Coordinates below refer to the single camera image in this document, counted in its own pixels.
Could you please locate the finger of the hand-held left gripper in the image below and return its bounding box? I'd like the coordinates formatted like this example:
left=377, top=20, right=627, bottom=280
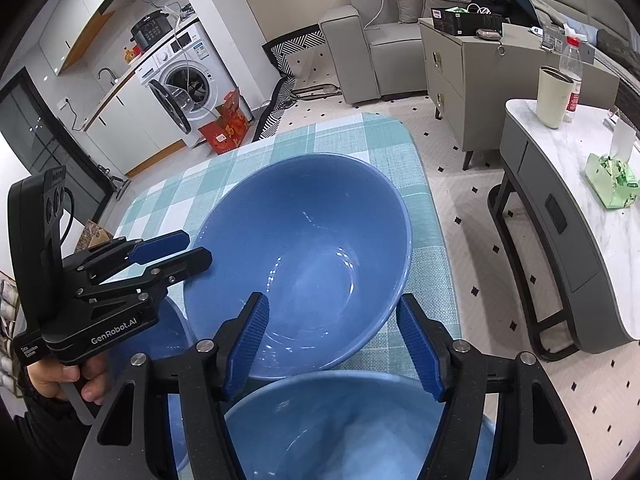
left=62, top=230, right=191, bottom=281
left=80, top=246, right=213, bottom=307

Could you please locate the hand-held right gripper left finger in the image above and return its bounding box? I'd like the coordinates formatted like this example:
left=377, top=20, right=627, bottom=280
left=70, top=291, right=271, bottom=480

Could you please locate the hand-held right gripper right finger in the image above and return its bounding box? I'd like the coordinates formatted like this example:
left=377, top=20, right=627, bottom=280
left=396, top=293, right=593, bottom=480

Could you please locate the blue bowl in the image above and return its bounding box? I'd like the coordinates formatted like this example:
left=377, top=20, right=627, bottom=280
left=106, top=294, right=195, bottom=480
left=183, top=154, right=414, bottom=380
left=224, top=370, right=497, bottom=480

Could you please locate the person's left hand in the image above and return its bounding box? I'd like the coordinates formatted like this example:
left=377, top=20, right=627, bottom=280
left=25, top=352, right=112, bottom=407

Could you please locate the printed brown cardboard box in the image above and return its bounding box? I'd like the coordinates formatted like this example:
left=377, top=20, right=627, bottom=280
left=75, top=220, right=113, bottom=253

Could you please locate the grey floor mop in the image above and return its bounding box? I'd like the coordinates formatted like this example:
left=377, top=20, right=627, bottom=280
left=102, top=170, right=132, bottom=202

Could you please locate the white base cabinet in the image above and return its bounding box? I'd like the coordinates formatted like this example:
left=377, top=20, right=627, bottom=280
left=82, top=67, right=187, bottom=177

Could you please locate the red cardboard box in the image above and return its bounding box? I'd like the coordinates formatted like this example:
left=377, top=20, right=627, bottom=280
left=198, top=88, right=255, bottom=156

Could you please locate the dark glass door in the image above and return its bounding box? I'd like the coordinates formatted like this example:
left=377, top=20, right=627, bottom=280
left=0, top=67, right=113, bottom=208

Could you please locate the white washing machine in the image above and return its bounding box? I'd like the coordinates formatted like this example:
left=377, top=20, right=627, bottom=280
left=134, top=17, right=238, bottom=148

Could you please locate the black pressure cooker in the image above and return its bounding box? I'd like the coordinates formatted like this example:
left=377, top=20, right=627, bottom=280
left=131, top=8, right=173, bottom=51

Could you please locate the marble top coffee table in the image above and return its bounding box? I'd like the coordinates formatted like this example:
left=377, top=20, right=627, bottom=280
left=487, top=97, right=640, bottom=363

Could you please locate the green tissue pack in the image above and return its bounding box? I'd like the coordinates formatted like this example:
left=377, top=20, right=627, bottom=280
left=586, top=152, right=640, bottom=210

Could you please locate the grey cabinet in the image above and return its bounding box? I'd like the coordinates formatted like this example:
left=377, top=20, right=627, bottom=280
left=419, top=17, right=621, bottom=171

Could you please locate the beige cup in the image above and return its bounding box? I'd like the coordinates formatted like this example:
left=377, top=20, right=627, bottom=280
left=536, top=66, right=576, bottom=130

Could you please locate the white card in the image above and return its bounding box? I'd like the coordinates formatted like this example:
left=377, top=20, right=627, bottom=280
left=610, top=120, right=640, bottom=161

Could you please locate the grey sofa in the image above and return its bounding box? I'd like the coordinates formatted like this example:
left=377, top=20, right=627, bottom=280
left=320, top=0, right=640, bottom=126

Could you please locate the clear bottle with red cap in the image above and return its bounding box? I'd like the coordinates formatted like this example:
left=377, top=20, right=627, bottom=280
left=559, top=35, right=587, bottom=123

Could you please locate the black box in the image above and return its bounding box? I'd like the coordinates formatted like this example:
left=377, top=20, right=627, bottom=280
left=432, top=6, right=503, bottom=37

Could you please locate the dark metal frame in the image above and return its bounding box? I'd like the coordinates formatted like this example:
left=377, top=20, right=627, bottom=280
left=291, top=82, right=342, bottom=99

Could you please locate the white wall cabinet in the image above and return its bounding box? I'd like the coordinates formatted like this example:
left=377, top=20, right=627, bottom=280
left=37, top=0, right=171, bottom=77

